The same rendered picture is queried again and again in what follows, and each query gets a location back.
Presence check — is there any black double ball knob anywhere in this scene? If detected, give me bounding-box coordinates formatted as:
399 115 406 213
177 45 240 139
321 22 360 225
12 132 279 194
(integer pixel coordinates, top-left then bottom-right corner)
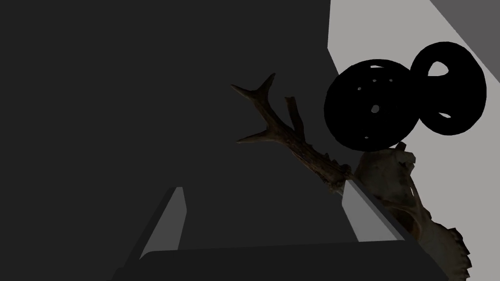
323 40 487 153

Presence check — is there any deer skull with antlers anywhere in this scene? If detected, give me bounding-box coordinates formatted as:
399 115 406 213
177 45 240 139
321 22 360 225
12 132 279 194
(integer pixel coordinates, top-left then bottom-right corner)
230 72 473 281

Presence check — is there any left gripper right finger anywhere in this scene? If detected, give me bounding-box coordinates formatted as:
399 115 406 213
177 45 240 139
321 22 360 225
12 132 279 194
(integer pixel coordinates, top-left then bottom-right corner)
341 179 417 243

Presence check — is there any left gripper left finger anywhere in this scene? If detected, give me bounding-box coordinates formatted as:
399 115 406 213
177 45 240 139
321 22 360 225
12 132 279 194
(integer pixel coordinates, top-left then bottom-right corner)
132 186 188 261

